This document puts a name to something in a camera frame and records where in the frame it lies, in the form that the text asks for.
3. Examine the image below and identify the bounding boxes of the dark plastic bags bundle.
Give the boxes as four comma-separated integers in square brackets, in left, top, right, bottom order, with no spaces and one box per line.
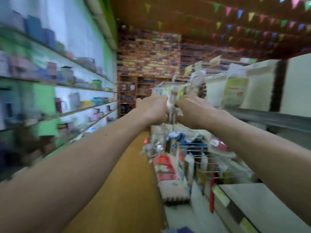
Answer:
[170,226,195,233]

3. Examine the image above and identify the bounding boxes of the red mesh bag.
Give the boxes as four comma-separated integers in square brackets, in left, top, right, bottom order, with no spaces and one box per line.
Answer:
[153,154,180,183]

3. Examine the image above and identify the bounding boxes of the person's right forearm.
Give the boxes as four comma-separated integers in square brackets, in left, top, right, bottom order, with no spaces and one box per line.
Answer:
[209,111,311,226]

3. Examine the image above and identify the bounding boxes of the person's left hand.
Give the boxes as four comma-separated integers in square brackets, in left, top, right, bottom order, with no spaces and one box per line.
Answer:
[135,94,168,127]

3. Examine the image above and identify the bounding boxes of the person's left forearm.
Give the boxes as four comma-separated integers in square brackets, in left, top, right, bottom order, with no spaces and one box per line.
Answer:
[0,111,151,233]

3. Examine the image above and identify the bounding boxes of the person's right hand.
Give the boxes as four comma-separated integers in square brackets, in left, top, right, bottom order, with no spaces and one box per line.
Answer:
[175,94,219,130]

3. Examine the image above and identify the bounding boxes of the hanging packaged goods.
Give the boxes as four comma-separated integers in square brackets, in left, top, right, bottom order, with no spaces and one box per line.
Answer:
[151,56,280,115]

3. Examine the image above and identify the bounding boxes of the metal store shelving unit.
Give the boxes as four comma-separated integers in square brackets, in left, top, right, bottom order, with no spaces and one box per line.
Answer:
[209,53,311,233]

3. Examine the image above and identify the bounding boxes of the wire display rack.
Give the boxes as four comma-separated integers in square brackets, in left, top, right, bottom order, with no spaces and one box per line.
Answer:
[146,128,234,192]

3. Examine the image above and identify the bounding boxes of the strings of colourful bunting flags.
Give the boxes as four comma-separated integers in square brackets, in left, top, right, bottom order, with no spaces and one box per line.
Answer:
[117,0,311,51]

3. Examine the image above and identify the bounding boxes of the white textured pack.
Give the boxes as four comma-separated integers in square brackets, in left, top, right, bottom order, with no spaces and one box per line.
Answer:
[158,179,191,204]

